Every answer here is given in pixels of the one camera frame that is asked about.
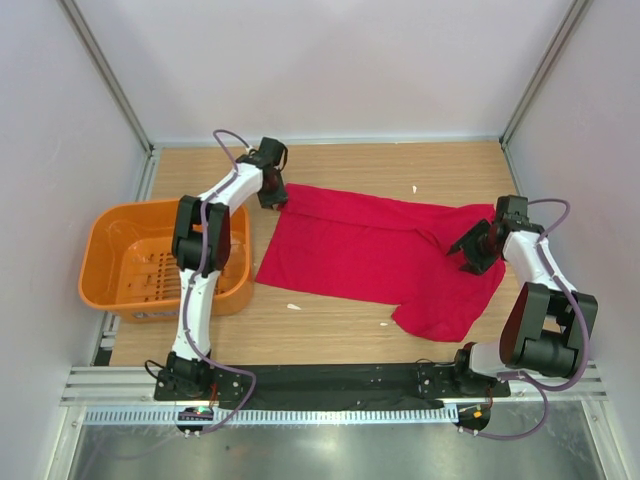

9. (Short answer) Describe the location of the red t shirt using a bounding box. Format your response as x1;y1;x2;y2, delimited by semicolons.
256;184;506;342

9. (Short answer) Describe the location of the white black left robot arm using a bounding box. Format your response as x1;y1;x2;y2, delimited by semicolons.
154;129;288;401

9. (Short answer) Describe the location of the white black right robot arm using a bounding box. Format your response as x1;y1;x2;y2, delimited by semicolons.
448;195;598;396

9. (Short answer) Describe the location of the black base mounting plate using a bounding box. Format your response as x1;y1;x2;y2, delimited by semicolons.
154;359;511;411

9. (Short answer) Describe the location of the orange plastic basket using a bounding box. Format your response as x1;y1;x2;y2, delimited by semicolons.
78;199;253;323

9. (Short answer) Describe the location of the aluminium frame rail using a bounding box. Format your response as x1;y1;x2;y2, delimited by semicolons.
59;363;609;407

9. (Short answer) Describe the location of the white slotted cable duct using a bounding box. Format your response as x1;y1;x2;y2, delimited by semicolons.
83;404;458;427

